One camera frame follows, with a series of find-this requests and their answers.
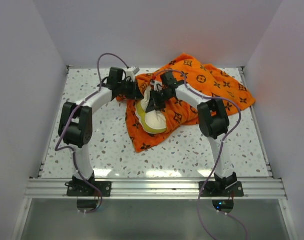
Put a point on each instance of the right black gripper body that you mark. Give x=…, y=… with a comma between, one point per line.
x=160, y=98

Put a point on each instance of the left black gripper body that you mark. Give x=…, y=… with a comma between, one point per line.
x=128, y=89

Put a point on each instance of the cream pillow yellow edge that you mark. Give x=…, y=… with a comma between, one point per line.
x=153, y=122

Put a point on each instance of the orange patterned pillowcase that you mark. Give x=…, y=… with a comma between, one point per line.
x=205, y=78

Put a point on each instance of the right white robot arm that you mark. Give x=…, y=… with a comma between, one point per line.
x=212, y=116

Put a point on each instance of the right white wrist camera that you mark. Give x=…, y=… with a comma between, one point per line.
x=156, y=85

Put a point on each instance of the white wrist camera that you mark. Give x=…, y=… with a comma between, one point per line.
x=156, y=85
x=132, y=71

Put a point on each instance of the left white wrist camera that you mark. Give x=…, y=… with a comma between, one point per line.
x=132, y=71

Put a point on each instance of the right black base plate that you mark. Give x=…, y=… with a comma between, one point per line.
x=211, y=189

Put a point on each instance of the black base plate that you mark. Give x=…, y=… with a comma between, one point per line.
x=211, y=189
x=82, y=189

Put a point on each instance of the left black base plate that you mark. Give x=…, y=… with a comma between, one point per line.
x=82, y=189

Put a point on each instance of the aluminium mounting rail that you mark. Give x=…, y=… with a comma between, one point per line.
x=157, y=188

